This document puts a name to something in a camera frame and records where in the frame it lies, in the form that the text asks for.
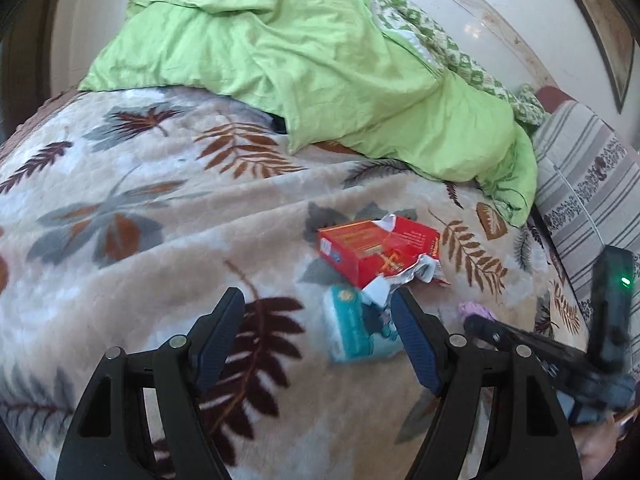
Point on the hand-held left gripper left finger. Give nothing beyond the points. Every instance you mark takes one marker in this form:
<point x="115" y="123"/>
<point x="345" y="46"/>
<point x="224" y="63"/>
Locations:
<point x="220" y="345"/>

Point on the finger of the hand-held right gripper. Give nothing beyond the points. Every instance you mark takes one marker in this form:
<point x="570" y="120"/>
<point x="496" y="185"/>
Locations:
<point x="487" y="329"/>

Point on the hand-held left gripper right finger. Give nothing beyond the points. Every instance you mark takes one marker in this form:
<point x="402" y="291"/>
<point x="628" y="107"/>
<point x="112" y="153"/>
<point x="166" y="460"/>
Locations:
<point x="415" y="345"/>

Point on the purple wrapper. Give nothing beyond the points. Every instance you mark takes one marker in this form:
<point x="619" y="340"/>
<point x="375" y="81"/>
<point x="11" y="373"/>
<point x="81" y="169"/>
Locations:
<point x="475" y="309"/>

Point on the teal tissue packet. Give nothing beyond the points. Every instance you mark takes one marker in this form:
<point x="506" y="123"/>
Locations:
<point x="350" y="330"/>

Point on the person's right hand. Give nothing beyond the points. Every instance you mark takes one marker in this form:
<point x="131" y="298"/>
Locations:
<point x="595" y="445"/>

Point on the torn red cardboard box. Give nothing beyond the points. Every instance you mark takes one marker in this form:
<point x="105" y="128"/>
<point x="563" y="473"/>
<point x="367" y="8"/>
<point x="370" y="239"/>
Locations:
<point x="360" y="250"/>

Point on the leaf print fleece blanket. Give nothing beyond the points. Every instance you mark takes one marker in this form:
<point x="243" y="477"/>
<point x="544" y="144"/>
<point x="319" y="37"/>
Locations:
<point x="150" y="260"/>

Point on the striped floral pillow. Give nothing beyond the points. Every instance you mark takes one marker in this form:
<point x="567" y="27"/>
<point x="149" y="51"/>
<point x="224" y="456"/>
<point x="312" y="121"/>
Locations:
<point x="575" y="185"/>

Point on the dark red cloth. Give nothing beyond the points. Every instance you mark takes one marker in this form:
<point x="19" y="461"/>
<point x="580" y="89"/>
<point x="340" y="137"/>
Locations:
<point x="550" y="95"/>

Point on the green white patterned quilt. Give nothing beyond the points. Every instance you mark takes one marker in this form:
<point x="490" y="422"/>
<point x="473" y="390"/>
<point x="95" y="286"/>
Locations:
<point x="450" y="50"/>

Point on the light green duvet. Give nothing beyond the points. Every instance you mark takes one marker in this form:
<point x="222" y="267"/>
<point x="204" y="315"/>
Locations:
<point x="300" y="60"/>

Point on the brown wooden wall frame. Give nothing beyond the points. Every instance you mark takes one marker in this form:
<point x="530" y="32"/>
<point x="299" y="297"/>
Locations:
<point x="607" y="45"/>

